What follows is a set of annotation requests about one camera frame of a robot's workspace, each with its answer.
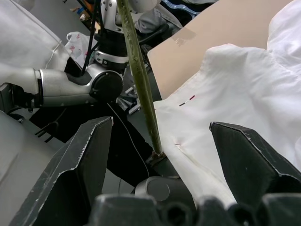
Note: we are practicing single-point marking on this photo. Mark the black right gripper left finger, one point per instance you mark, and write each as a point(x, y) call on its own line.
point(77, 169)

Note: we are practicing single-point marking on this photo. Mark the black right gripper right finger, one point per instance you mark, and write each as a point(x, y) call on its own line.
point(249, 162)

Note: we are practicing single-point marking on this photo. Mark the white shorts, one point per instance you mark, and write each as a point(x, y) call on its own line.
point(235, 89)

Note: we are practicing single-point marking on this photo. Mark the silver robot body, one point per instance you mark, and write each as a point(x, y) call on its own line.
point(18, 153)

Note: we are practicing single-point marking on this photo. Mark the grey round knob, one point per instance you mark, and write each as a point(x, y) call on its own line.
point(155, 188)

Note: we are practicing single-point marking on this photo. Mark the white printed plastic bag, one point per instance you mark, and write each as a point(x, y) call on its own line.
point(75, 47)

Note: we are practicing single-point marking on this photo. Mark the white fabric sheet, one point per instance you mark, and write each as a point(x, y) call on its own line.
point(23, 35)

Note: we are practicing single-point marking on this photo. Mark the grey cloth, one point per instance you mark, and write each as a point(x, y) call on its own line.
point(152, 21)

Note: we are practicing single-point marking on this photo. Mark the blue white patterned fabric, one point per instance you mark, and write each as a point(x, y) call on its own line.
point(181, 7)

